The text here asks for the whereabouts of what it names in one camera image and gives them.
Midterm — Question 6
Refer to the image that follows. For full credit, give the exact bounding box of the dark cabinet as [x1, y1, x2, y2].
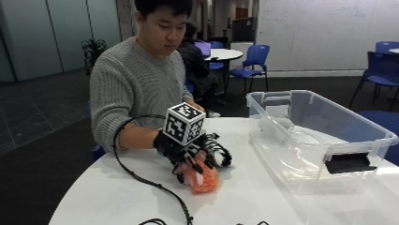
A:
[230, 16, 255, 43]

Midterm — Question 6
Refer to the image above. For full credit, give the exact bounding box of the round white table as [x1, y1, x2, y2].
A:
[205, 48, 246, 95]

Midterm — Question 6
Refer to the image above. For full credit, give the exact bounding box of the black glove cable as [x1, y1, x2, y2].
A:
[112, 113, 196, 225]

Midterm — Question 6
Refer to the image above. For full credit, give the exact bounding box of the black bin latch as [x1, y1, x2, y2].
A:
[323, 152, 378, 175]

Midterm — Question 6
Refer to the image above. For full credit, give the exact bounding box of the green potted plant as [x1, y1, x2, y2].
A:
[80, 37, 110, 76]

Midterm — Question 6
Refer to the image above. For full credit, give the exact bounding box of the clear plastic storage bin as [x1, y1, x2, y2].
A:
[245, 89, 399, 196]

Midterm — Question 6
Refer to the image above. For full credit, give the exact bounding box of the the person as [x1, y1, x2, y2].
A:
[89, 0, 208, 154]

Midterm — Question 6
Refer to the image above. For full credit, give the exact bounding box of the purple laptop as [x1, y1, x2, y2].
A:
[193, 40, 213, 57]

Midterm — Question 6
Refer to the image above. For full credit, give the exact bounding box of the orange soft toy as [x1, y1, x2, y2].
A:
[181, 152, 222, 196]

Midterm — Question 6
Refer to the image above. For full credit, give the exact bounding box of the white marker cube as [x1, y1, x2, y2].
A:
[162, 102, 208, 147]

